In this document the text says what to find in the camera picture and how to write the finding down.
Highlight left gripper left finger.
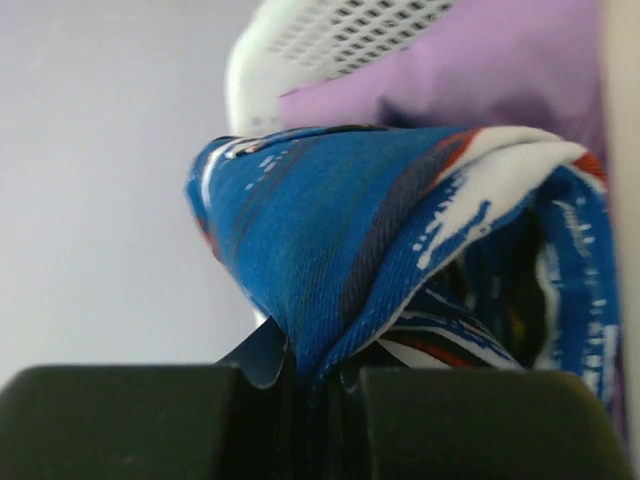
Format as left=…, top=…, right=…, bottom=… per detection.
left=1, top=322, right=293, bottom=479

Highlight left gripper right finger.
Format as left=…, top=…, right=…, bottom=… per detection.
left=323, top=368, right=633, bottom=480

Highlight blue patterned trousers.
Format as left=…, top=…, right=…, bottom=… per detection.
left=186, top=125, right=621, bottom=410

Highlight purple trousers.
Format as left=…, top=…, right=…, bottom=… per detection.
left=277, top=0, right=626, bottom=431

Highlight white plastic basket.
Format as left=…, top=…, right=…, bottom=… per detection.
left=226, top=1, right=639, bottom=326

